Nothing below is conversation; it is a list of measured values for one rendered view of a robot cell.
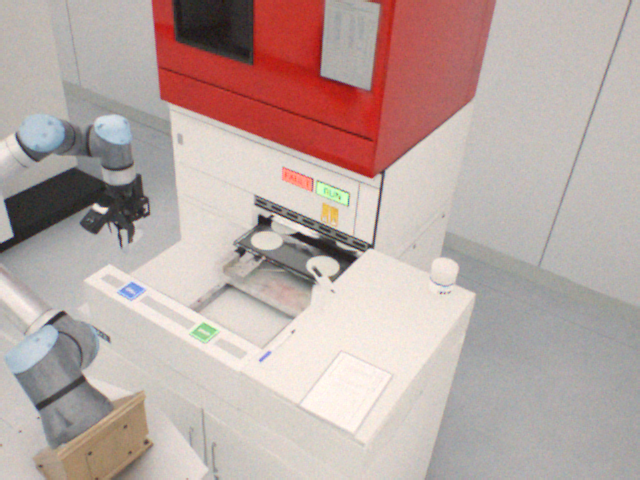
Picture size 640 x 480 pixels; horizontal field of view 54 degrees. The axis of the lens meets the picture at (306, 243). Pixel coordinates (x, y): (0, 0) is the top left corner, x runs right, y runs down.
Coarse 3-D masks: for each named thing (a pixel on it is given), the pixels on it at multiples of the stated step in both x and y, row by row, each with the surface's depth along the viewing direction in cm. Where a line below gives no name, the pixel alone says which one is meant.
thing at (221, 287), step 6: (252, 258) 203; (258, 258) 204; (222, 282) 193; (216, 288) 190; (222, 288) 192; (228, 288) 195; (204, 294) 188; (210, 294) 188; (216, 294) 190; (198, 300) 186; (204, 300) 186; (210, 300) 189; (192, 306) 183; (198, 306) 184; (204, 306) 187; (198, 312) 185
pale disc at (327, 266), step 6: (312, 258) 197; (318, 258) 197; (324, 258) 197; (330, 258) 197; (312, 264) 194; (318, 264) 194; (324, 264) 195; (330, 264) 195; (336, 264) 195; (312, 270) 192; (324, 270) 192; (330, 270) 192; (336, 270) 193
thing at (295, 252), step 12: (264, 228) 208; (288, 240) 204; (300, 240) 204; (312, 240) 205; (264, 252) 198; (276, 252) 198; (288, 252) 199; (300, 252) 199; (312, 252) 199; (324, 252) 200; (336, 252) 200; (288, 264) 194; (300, 264) 194; (348, 264) 195; (312, 276) 190; (336, 276) 190
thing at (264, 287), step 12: (240, 264) 196; (216, 276) 194; (228, 276) 191; (264, 276) 192; (240, 288) 190; (252, 288) 187; (264, 288) 187; (276, 288) 187; (288, 288) 188; (264, 300) 186; (276, 300) 183; (288, 300) 183; (300, 300) 184; (288, 312) 182; (300, 312) 179
